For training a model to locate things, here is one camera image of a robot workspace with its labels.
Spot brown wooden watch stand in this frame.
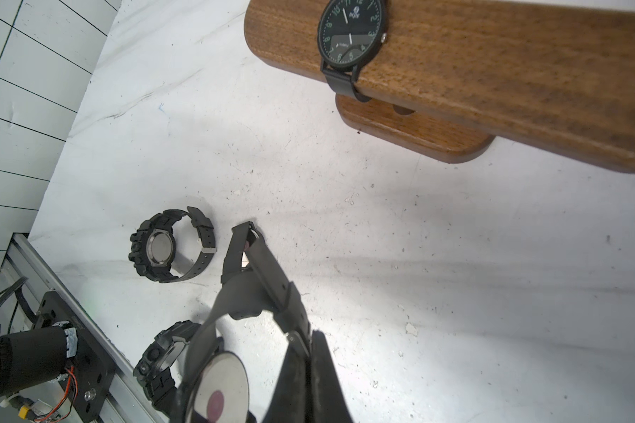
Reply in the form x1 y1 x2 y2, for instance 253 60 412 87
244 1 635 174

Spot black rugged digital watch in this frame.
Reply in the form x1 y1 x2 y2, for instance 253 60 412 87
133 319 226 422

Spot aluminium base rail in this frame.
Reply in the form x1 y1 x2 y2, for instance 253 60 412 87
2 234 167 422

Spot red and black wires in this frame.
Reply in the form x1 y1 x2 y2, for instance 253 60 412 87
31 364 80 423

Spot chunky black sport watch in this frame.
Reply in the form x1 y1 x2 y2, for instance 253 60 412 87
128 206 217 283

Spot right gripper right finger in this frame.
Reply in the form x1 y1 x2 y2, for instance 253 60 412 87
310 331 354 423

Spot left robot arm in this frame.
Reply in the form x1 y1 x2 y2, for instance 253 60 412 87
0 322 79 397

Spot black slim strap watch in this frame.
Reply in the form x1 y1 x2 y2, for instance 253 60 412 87
203 221 312 422

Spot black round analog watch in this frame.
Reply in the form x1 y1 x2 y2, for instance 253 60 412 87
317 0 388 103

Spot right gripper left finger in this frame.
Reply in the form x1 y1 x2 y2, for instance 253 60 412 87
263 331 312 423

